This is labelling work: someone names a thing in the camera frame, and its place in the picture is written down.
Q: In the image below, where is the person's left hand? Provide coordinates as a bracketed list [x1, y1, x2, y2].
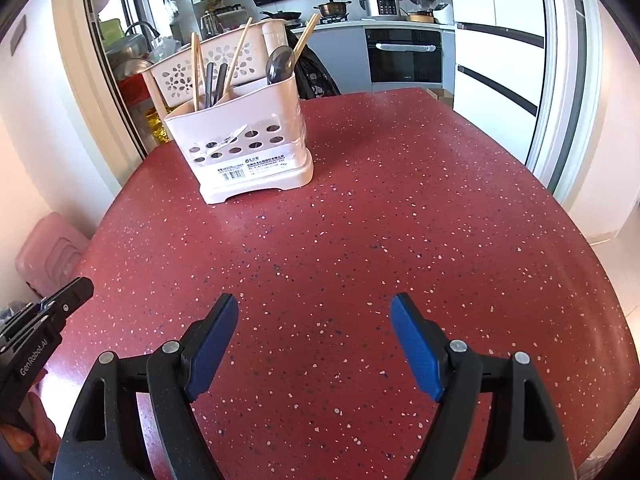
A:
[0, 391, 61, 466]

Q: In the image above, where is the pink plastic stool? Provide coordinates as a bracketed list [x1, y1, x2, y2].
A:
[15, 211, 90, 297]

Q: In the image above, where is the white floral plastic basket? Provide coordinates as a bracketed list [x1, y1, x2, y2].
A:
[142, 17, 290, 111]

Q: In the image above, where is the right bamboo chopstick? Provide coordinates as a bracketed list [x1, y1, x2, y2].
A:
[195, 35, 206, 93]

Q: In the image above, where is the white plastic utensil holder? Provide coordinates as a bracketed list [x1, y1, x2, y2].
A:
[165, 76, 314, 205]

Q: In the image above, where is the long bamboo chopstick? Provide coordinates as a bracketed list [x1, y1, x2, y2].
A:
[190, 32, 200, 112]

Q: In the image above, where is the short crossing bamboo chopstick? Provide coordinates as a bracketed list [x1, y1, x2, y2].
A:
[293, 13, 321, 63]

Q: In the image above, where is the black wok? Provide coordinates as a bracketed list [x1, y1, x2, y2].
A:
[262, 11, 302, 21]

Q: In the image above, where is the steel cooking pot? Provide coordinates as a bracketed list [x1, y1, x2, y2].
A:
[314, 0, 350, 18]

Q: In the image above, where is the white refrigerator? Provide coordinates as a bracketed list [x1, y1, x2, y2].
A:
[452, 0, 546, 162]

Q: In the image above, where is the built-in black oven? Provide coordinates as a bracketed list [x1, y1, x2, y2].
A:
[364, 28, 442, 84]

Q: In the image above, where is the silver rice cooker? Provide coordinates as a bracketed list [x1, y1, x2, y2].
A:
[359, 0, 401, 21]

